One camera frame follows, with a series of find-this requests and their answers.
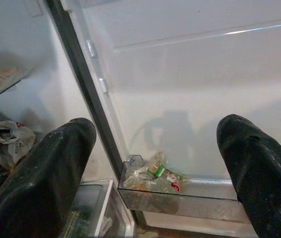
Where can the clear plastic bag with packets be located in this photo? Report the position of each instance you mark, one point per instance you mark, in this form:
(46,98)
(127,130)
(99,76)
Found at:
(155,177)

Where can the clear crisper drawer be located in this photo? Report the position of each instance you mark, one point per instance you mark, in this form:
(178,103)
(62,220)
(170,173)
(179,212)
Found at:
(98,213)

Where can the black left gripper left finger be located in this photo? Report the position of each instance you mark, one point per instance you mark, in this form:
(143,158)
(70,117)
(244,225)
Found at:
(38,178)

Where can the white fridge door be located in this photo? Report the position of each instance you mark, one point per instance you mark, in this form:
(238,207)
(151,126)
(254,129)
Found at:
(180,81)

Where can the crumpled newspaper wrap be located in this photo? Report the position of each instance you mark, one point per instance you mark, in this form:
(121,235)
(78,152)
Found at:
(4,142)

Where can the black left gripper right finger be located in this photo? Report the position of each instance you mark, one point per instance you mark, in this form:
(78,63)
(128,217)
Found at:
(267,173)

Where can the clear fridge door bin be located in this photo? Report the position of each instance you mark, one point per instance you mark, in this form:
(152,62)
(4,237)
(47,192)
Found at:
(180,200)

